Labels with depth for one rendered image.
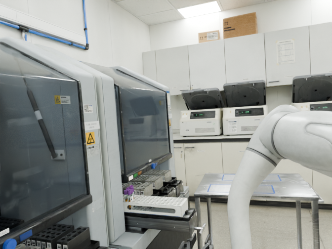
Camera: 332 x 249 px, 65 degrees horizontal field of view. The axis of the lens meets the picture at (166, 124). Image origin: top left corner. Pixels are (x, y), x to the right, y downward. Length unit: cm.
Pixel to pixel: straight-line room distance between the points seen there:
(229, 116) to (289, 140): 274
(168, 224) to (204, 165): 240
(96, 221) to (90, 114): 41
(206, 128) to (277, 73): 115
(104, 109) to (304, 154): 76
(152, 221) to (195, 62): 291
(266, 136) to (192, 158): 282
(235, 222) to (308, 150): 29
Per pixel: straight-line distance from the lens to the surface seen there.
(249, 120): 340
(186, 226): 118
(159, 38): 446
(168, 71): 394
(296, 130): 70
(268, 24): 416
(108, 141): 112
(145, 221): 125
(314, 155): 67
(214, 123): 344
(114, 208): 119
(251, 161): 80
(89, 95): 103
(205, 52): 382
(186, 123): 354
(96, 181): 106
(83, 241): 102
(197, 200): 147
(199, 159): 355
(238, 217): 81
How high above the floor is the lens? 128
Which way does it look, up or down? 3 degrees down
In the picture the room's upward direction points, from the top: 4 degrees counter-clockwise
